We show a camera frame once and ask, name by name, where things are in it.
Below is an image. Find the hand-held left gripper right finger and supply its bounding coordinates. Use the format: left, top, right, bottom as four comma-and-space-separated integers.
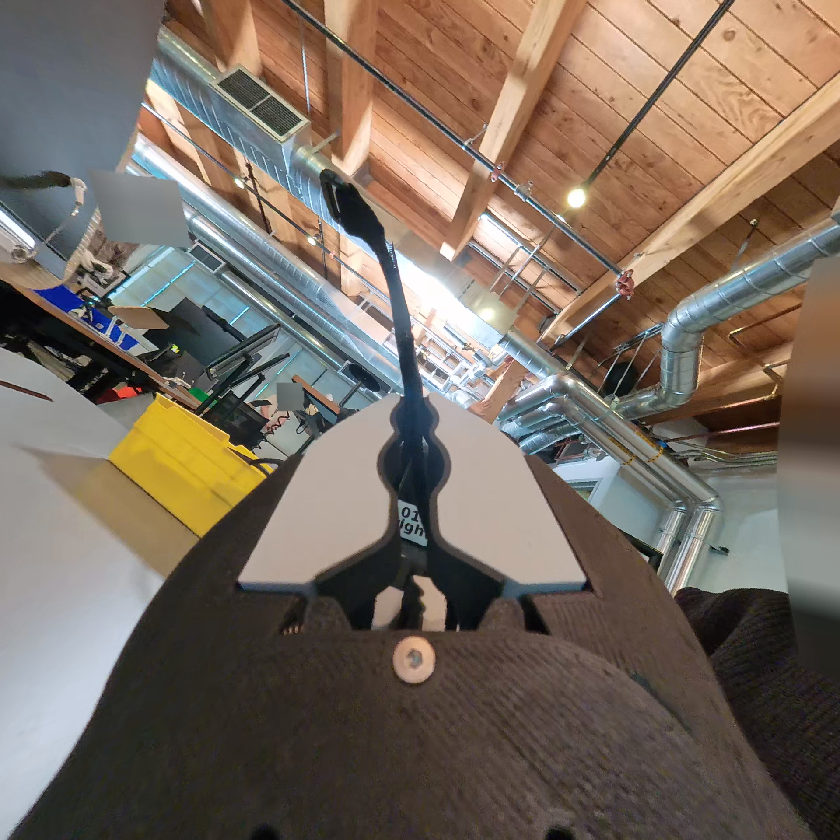
423, 394, 588, 595

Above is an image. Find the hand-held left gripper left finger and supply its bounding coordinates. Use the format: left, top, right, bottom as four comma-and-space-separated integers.
239, 397, 408, 594

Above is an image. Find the yellow storage bin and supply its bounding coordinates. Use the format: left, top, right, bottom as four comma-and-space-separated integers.
108, 393, 279, 538

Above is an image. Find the black strap loop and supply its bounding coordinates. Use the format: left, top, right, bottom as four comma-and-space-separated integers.
319, 168, 439, 529

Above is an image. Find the black monitor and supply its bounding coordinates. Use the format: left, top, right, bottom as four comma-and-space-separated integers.
195, 323, 287, 397

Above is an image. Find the blue parts tray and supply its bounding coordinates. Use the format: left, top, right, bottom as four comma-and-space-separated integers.
32, 281, 156, 358

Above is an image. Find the silver ventilation duct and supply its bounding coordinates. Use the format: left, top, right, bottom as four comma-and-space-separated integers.
137, 27, 408, 395
497, 372, 725, 594
615, 214, 840, 424

